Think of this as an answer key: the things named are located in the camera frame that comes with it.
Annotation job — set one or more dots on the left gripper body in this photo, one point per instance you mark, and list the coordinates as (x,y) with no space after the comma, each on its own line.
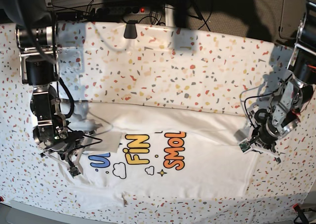
(263,137)

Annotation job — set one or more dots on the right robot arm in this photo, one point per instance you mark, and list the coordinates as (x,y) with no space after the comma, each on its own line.
(51,103)

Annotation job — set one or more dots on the black table clamp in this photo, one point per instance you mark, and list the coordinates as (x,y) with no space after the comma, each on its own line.
(130,30)

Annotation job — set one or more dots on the red clamp right corner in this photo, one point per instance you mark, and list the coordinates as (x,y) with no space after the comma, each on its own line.
(301,218)

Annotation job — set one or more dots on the black power strip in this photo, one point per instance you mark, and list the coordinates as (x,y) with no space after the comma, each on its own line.
(92,12)

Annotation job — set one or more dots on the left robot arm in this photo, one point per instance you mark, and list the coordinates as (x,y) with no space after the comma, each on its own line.
(281,116)

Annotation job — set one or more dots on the white printed T-shirt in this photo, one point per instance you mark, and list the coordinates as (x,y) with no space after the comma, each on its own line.
(154,152)

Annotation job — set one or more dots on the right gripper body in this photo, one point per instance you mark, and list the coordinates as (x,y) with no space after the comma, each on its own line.
(64,145)

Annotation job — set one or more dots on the white metal table leg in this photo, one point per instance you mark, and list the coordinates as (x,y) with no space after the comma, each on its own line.
(169,15)

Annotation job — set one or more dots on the terrazzo patterned tablecloth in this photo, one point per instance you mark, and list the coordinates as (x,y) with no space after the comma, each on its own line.
(165,68)

